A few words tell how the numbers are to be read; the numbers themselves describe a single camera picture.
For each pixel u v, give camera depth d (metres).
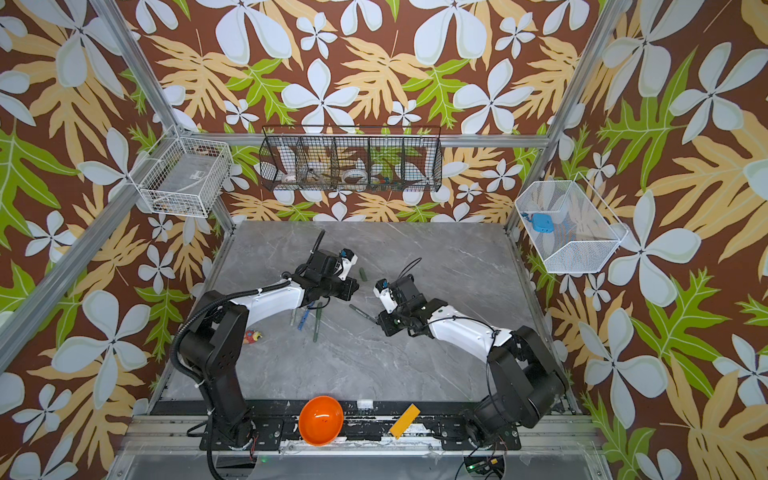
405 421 0.76
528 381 0.43
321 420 0.76
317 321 0.95
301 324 0.94
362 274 1.05
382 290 0.79
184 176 0.86
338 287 0.84
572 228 0.83
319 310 0.96
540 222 0.85
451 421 0.77
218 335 0.49
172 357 0.46
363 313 0.96
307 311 0.96
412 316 0.67
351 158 0.97
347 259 0.85
